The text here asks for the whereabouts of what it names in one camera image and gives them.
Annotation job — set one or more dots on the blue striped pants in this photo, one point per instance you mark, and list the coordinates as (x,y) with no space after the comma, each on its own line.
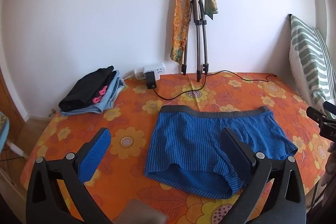
(189,140)

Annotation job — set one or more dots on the metal door stopper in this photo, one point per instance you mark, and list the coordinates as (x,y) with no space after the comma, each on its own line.
(53,111)

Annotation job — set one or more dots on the leopard print cushion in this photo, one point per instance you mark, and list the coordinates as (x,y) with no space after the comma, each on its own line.
(2,117)

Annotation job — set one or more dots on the green striped pillow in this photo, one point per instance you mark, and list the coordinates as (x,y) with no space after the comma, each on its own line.
(309,56)

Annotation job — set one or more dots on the white socket adapter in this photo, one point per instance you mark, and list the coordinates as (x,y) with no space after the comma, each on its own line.
(157,69)

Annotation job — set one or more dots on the blue chair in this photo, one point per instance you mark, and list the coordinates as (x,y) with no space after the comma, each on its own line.
(4,134)

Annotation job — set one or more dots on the black power adapter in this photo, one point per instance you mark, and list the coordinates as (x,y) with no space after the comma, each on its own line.
(151,81)

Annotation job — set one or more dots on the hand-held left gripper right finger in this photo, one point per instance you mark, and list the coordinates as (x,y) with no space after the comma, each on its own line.
(236,155)

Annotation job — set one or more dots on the orange patterned scarf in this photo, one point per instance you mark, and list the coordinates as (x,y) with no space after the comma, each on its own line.
(181,19)

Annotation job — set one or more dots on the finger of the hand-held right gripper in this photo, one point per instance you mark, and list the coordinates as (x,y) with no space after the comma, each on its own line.
(316,112)
(330,105)

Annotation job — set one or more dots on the white power strip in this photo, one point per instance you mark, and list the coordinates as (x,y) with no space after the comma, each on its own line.
(138,74)

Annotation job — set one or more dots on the wooden door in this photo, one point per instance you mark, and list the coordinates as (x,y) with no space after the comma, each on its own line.
(10,98)

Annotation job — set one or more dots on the light blue folded jeans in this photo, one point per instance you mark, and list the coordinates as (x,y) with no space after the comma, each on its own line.
(110,102)

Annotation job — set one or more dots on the black folded garment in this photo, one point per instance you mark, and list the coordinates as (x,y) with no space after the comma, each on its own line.
(78,90)

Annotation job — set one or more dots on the silver tripod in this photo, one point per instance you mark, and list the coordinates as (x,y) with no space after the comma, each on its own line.
(195,3)

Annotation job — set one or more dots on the person's right hand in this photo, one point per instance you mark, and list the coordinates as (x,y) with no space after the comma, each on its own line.
(332,161)

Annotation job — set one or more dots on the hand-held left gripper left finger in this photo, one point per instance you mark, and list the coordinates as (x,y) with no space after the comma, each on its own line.
(94,153)

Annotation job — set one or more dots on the orange floral bedsheet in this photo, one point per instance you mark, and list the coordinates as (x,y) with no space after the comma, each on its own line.
(136,119)

